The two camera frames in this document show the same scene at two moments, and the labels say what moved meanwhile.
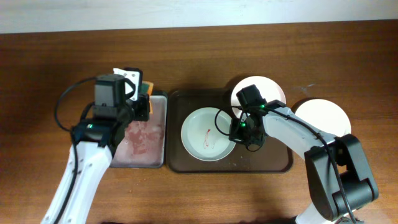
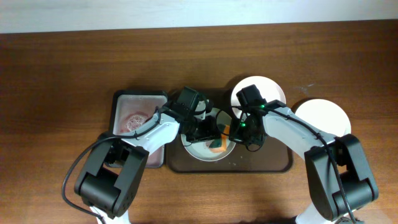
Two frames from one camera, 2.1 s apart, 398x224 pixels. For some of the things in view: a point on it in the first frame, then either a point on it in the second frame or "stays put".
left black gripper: [143, 104] to [209, 133]
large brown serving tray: [275, 155] stays put
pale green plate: [205, 134] stays put
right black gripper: [235, 135] stays put
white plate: [324, 116] stays put
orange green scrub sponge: [146, 89] to [221, 145]
